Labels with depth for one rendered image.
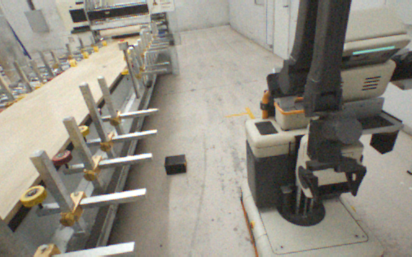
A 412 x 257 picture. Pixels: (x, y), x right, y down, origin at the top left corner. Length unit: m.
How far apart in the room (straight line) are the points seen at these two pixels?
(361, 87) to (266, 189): 0.77
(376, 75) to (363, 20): 0.20
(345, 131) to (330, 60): 0.16
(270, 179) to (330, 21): 0.99
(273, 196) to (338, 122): 0.99
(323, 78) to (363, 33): 0.27
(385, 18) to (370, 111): 0.30
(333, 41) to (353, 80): 0.36
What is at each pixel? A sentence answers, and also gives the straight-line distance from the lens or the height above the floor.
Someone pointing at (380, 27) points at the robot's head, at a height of 1.34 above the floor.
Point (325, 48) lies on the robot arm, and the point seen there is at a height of 1.35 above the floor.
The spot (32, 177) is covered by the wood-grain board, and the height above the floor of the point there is 0.90.
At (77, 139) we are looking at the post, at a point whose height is 1.01.
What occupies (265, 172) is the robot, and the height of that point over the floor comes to 0.60.
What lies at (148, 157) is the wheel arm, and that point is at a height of 0.83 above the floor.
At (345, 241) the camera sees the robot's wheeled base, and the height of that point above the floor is 0.28.
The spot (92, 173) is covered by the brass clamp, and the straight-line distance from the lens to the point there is 1.23.
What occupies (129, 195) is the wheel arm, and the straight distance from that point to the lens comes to 1.03.
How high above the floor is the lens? 1.48
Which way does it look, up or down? 30 degrees down
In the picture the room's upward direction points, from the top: 8 degrees counter-clockwise
